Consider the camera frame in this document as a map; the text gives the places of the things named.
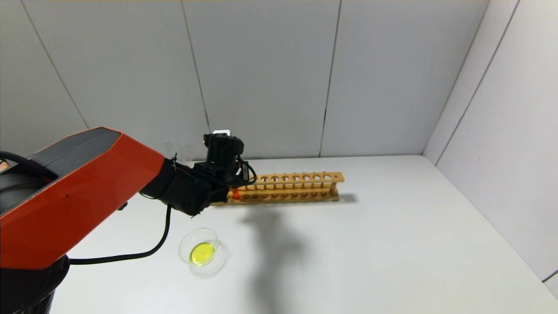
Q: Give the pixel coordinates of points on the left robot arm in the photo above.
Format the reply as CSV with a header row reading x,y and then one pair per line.
x,y
78,192

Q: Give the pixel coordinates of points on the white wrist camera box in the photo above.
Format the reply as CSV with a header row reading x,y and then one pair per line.
x,y
221,132

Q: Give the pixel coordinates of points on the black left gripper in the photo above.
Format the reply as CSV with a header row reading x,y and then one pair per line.
x,y
246,173

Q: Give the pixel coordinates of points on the test tube with red pigment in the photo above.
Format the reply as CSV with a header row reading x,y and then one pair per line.
x,y
236,194

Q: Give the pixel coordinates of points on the clear glass beaker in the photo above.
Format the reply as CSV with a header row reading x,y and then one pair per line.
x,y
202,254

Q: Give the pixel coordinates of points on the wooden test tube rack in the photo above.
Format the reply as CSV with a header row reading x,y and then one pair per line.
x,y
296,179

